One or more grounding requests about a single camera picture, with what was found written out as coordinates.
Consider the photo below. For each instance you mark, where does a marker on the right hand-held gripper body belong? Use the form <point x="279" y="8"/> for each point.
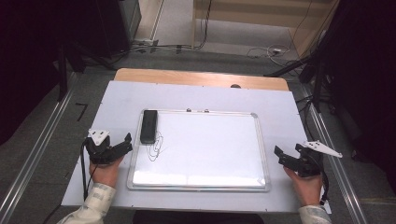
<point x="308" y="161"/>

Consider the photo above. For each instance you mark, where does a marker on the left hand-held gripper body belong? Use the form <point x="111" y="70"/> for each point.
<point x="99" y="149"/>

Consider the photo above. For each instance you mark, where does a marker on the black whiteboard eraser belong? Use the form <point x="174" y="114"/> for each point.
<point x="148" y="127"/>

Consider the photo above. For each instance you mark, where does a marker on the metal-framed whiteboard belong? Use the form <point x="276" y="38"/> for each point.
<point x="205" y="149"/>

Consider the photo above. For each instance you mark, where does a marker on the person's left hand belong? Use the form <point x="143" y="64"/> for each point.
<point x="106" y="174"/>

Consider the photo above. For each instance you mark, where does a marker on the person's right hand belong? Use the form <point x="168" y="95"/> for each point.
<point x="305" y="189"/>

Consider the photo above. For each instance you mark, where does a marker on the white table cover sheet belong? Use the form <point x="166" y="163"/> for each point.
<point x="118" y="102"/>

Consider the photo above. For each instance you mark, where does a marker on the black metal stand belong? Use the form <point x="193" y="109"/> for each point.
<point x="62" y="74"/>
<point x="317" y="77"/>

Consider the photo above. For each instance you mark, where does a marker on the small dark round object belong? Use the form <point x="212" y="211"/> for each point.
<point x="235" y="86"/>

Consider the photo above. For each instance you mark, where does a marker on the black cabinet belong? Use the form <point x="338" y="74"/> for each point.
<point x="116" y="25"/>

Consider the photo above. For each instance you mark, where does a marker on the wooden furniture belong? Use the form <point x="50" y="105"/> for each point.
<point x="264" y="15"/>

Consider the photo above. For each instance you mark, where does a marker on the metal floor rail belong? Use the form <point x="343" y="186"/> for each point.
<point x="34" y="155"/>
<point x="336" y="174"/>

